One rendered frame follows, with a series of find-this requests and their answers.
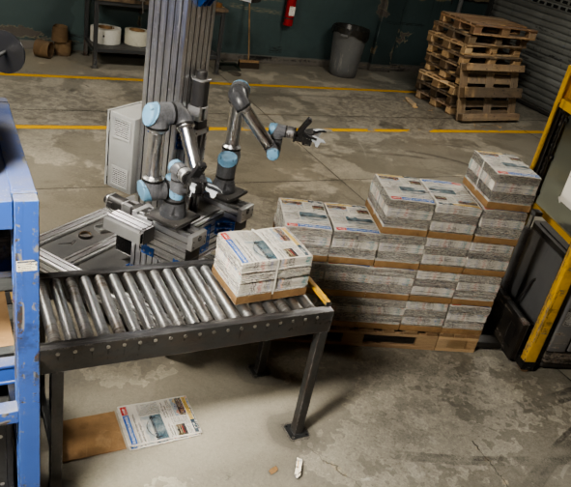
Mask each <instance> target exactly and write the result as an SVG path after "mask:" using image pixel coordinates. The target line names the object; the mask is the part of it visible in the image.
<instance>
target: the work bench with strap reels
mask: <svg viewBox="0 0 571 487"><path fill-rule="evenodd" d="M93 1H94V2H95V7H94V24H91V27H90V36H88V30H89V0H85V10H84V44H83V53H81V54H82V55H85V56H90V55H89V54H88V45H89V46H90V47H91V48H92V49H93V63H92V66H90V67H91V68H92V69H98V67H97V58H98V52H107V53H123V54H139V55H145V54H146V40H147V30H146V29H143V28H138V27H126V28H125V37H124V38H121V27H118V26H114V25H110V24H103V23H99V7H100V4H101V5H110V6H121V7H132V8H141V9H142V2H141V1H137V0H93ZM149 1H150V0H145V2H143V9H149ZM228 12H229V10H228V9H226V8H224V7H223V6H222V8H218V7H215V15H221V18H220V25H219V33H218V41H217V49H216V53H215V52H214V51H213V50H212V49H211V54H210V59H215V64H214V72H213V74H219V73H218V69H219V61H220V54H221V47H222V39H223V31H224V23H225V16H226V13H228ZM219 75H220V74H219Z"/></svg>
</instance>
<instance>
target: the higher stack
mask: <svg viewBox="0 0 571 487"><path fill-rule="evenodd" d="M465 177H466V178H467V179H468V180H469V181H470V183H471V184H472V185H473V186H474V187H475V189H477V190H478V191H479V192H480V193H481V195H482V196H483V197H484V198H485V199H486V200H487V201H488V202H496V203H504V204H513V205H523V206H531V205H533V202H534V199H535V194H536V191H537V189H538V187H539V185H540V183H541V182H540V181H542V179H541V178H540V177H539V176H538V175H537V174H536V173H535V172H534V171H532V170H531V169H530V168H528V167H527V165H525V164H524V163H523V162H522V161H521V160H520V159H519V158H517V157H516V156H513V155H508V154H501V153H493V152H484V151H474V152H473V155H472V157H471V161H470V163H469V166H468V169H467V175H465ZM462 186H463V187H464V188H465V189H466V190H467V191H468V193H469V194H470V196H471V197H472V198H473V199H474V200H475V201H476V202H477V203H478V204H479V206H480V207H481V209H482V213H481V215H480V218H479V220H478V222H477V224H476V228H475V229H474V234H475V236H479V237H489V238H499V239H508V240H518V239H519V237H520V234H521V231H523V228H524V226H525V221H526V220H527V216H528V214H527V213H524V212H515V211H506V210H496V209H487V208H485V207H484V206H483V205H482V204H481V202H480V201H479V200H478V199H477V198H476V197H475V196H474V195H473V194H472V192H471V191H470V190H469V189H468V188H467V187H466V186H465V184H462ZM513 248H514V246H513V245H504V244H493V243H474V242H473V241H472V240H471V245H470V248H469V250H468V251H467V256H466V257H467V259H466V263H465V265H464V266H463V267H464V269H475V270H486V271H497V272H505V271H506V269H507V267H508V264H509V261H510V258H511V255H512V254H511V253H512V252H513ZM501 281H502V279H501V277H495V276H484V275H473V274H461V273H460V277H459V280H458V283H457V285H456V287H455V292H454V293H453V296H452V299H459V300H471V301H494V299H495V298H496V294H497V292H498V290H499V288H500V283H501ZM446 311H447V312H446V315H445V318H444V320H443V328H446V329H474V330H483V327H484V324H485V322H486V319H487V316H488V315H489V314H490V312H491V307H487V306H474V305H461V304H449V305H448V308H447V309H446ZM438 336H439V338H438V340H437V343H436V345H435V349H434V350H435V351H449V352H466V353H473V352H474V349H475V347H476V344H477V342H478V340H479V337H480V336H479V335H469V334H454V333H440V332H438Z"/></svg>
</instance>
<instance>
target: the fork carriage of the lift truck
mask: <svg viewBox="0 0 571 487"><path fill-rule="evenodd" d="M486 322H487V324H486V326H487V328H488V329H489V331H490V333H491V334H492V335H495V336H496V338H497V339H498V341H499V342H500V347H501V349H502V351H503V352H504V354H505V355H506V357H507V358H508V359H514V360H515V359H516V356H517V355H518V353H519V350H520V348H521V346H522V344H523V341H524V339H525V337H526V334H527V332H528V328H529V326H530V323H529V321H528V320H527V318H526V317H525V316H524V314H523V313H522V312H521V310H520V309H519V308H518V306H517V305H516V304H515V302H514V301H513V300H512V299H511V298H510V297H509V295H508V294H507V293H506V291H505V290H504V289H503V287H502V286H501V285H500V288H499V290H498V292H497V294H496V298H495V299H494V303H493V305H492V307H491V312H490V314H489V315H488V316H487V319H486Z"/></svg>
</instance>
